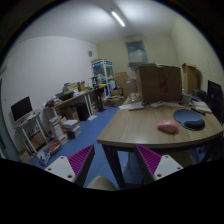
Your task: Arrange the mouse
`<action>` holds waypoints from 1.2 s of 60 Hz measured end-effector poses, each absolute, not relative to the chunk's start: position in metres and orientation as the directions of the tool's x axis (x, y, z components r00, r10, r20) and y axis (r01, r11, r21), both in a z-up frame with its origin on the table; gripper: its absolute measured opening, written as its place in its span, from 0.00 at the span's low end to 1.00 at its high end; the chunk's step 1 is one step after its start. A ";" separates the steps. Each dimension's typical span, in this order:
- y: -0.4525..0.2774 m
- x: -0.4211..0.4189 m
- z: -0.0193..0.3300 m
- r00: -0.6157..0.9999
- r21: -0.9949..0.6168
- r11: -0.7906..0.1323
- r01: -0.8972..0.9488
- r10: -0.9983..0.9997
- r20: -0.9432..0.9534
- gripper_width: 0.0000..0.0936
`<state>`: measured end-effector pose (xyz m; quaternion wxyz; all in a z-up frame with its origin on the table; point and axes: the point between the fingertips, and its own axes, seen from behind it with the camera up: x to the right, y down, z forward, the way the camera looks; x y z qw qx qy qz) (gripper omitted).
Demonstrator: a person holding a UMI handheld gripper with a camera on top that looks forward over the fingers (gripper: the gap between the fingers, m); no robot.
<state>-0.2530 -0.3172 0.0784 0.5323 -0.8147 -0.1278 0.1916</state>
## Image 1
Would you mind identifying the ceiling light tube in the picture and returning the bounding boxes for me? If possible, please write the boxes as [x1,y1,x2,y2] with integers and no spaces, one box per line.
[111,11,125,27]

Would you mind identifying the stack of books on floor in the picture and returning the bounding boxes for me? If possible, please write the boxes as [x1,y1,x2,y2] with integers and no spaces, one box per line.
[62,120,81,140]

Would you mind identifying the large cardboard box on table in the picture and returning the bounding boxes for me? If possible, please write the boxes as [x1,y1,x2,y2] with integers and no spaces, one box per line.
[136,66,182,103]

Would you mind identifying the tall cardboard box right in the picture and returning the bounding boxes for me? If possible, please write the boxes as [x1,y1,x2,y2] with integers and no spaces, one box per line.
[182,63,198,94]

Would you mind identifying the black monitor on right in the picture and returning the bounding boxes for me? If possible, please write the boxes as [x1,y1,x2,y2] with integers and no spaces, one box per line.
[206,81,223,123]

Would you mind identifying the blue mouse pad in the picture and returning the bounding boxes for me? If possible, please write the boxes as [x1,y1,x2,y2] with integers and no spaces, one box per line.
[173,109,205,131]

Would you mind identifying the papers on table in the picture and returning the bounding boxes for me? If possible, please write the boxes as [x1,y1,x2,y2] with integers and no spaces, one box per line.
[119,102,144,111]

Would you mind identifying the white shelf with blue boxes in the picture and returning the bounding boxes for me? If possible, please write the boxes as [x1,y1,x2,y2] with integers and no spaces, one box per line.
[91,59,116,96]

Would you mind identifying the wooden table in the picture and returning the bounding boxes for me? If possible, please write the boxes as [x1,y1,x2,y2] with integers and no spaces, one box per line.
[97,105,223,188]

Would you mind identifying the white small stand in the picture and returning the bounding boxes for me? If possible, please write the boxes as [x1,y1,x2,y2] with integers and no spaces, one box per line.
[15,110,48,155]

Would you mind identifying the white remote on table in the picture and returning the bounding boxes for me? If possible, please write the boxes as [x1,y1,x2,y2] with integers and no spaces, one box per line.
[151,101,165,109]

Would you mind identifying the notebook with pen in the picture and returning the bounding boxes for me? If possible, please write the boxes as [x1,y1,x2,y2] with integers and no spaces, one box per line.
[192,101,212,114]

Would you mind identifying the black bin under desk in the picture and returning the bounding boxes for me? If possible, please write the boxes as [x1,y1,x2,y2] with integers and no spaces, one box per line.
[76,103,89,121]

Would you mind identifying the pink computer mouse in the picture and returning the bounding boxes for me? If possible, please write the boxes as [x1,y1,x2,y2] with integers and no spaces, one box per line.
[157,120,178,133]

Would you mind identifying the long wooden side desk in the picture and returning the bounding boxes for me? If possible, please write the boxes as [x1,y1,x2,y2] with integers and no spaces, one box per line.
[44,87,104,119]

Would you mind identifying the monitor on small white stand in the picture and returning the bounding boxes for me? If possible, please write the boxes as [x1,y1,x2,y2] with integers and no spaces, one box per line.
[11,96,32,121]

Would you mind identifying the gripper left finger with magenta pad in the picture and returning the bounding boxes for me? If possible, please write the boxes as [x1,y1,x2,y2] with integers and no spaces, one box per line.
[46,145,95,186]

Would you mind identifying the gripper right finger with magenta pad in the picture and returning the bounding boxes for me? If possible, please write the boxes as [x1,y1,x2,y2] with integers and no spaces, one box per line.
[134,145,182,185]

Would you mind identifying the round wall clock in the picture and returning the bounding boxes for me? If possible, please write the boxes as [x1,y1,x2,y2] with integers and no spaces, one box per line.
[88,51,93,57]

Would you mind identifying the cardboard box on floor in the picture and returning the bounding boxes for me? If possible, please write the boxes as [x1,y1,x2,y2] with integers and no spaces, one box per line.
[107,96,123,107]

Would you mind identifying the window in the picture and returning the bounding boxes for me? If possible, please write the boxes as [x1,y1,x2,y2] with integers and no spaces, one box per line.
[126,40,148,63]

